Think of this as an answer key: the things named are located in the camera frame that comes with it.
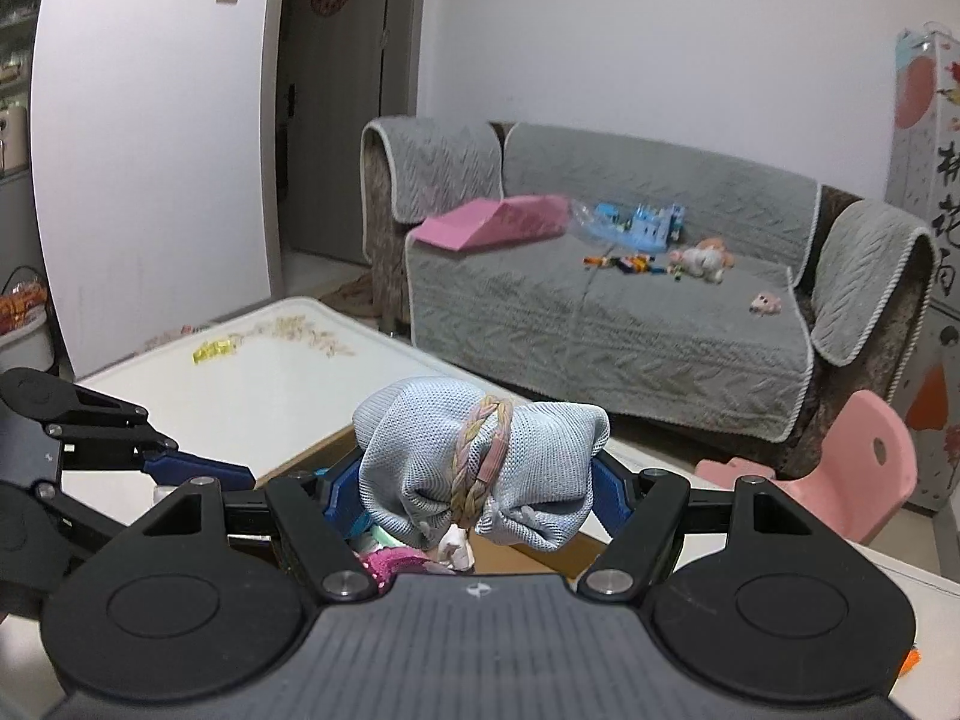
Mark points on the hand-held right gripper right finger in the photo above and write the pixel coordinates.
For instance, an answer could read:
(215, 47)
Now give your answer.
(611, 499)

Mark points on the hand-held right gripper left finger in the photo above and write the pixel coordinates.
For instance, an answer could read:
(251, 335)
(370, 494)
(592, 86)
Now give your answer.
(341, 499)

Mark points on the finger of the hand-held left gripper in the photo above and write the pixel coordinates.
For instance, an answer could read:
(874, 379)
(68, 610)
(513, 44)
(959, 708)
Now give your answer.
(75, 525)
(202, 471)

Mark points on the pink dotted sock bundle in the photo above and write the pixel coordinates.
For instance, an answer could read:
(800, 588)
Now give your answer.
(390, 566)

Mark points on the light blue cloth bundle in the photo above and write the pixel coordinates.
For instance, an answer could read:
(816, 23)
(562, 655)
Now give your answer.
(420, 450)

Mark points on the cardboard box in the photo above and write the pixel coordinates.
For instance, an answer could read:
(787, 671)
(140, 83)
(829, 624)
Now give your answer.
(525, 559)

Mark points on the white desktop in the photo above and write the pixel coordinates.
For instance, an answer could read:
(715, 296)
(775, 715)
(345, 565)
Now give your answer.
(247, 390)

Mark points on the yellow hair clip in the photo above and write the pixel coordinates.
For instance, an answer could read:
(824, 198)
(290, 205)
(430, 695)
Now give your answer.
(214, 352)

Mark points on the white basket with snacks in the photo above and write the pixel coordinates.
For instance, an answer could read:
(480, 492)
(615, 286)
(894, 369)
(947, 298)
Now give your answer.
(22, 322)

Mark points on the grey sofa cover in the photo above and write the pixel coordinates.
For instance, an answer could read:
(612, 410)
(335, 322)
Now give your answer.
(600, 345)

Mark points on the scattered toy blocks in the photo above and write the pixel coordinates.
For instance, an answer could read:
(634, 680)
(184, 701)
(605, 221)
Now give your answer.
(622, 264)

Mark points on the small pink plush toy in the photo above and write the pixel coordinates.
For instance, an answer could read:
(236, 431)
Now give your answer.
(765, 304)

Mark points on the pink child chair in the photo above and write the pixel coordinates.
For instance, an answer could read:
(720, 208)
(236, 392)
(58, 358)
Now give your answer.
(862, 465)

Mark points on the white and pink plush toy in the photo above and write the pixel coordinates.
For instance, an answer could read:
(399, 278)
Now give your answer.
(701, 261)

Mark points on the grey sofa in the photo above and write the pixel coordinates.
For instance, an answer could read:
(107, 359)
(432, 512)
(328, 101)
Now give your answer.
(862, 405)

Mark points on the blue toy castle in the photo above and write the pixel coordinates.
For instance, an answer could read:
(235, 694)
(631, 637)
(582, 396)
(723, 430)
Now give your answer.
(654, 229)

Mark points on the clear plastic toy bag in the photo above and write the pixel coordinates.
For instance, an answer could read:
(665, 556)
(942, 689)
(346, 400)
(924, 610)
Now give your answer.
(596, 221)

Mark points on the grey armrest cover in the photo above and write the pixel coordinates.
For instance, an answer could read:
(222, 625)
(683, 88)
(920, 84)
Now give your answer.
(870, 277)
(435, 165)

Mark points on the grey room door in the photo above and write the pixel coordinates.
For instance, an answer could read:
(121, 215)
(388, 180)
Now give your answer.
(337, 127)

